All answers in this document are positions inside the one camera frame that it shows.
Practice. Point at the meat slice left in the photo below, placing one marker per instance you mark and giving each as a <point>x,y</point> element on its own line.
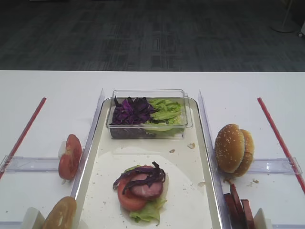
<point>235,218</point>

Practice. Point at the white block lower left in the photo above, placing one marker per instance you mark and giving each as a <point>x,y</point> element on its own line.
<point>33,219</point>

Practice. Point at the bun half lower left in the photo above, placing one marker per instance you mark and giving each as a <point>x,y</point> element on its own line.
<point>62,214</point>

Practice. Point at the bun half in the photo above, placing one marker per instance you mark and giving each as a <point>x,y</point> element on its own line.
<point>62,214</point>
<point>248,154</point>

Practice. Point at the clear vertical rail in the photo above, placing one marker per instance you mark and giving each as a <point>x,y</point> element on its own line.
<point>86,152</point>
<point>219,213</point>

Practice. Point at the upright tomato slice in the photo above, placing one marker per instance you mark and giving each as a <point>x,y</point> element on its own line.
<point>69,161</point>

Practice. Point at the tomato slice on tray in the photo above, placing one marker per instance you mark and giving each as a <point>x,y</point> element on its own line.
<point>127,200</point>

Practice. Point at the meat slice right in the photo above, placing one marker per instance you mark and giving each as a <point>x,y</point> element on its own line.
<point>248,217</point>

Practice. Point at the left red strip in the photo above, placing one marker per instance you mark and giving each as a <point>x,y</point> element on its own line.
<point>21,137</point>

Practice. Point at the sesame bun top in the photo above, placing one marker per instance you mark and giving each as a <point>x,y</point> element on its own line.
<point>229,148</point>

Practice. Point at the red strip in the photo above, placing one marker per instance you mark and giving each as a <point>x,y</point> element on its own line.
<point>281,142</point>
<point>21,137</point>

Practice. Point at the right clear vertical rail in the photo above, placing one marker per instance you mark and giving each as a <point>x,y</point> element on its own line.
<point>219,213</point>

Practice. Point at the shredded purple cabbage pile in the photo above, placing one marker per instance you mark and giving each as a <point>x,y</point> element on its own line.
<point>132,111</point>

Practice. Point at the white block right holder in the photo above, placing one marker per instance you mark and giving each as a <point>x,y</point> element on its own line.
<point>261,222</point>

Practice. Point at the round sausage meat slice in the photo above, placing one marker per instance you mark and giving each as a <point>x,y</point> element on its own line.
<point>146,192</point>

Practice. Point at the left clear vertical rail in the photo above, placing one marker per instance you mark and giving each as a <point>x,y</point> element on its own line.
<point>86,152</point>

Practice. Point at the white block behind tomato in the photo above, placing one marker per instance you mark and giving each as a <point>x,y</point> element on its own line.
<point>62,149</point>

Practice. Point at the clear rail upper left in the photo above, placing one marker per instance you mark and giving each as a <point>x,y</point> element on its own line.
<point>29,164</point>

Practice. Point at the green lettuce leaves in box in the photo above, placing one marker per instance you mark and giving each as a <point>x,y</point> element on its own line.
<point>168,113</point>

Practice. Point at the clear plastic salad box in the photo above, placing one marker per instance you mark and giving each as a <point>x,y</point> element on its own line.
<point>138,131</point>

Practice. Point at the right red strip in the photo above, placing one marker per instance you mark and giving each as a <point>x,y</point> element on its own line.
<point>281,142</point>

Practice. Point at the clear rail upper right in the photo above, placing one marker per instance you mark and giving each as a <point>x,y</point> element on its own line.
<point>285,165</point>

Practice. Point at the bun bottom half right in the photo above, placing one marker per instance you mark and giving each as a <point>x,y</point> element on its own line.
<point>248,154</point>

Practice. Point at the metal serving tray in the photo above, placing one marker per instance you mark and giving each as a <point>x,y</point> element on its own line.
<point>190,201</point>

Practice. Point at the lettuce leaf under tomato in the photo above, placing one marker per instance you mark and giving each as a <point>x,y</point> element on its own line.
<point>152,209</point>

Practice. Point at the meat slice middle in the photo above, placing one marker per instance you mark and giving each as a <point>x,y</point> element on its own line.
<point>238,205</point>

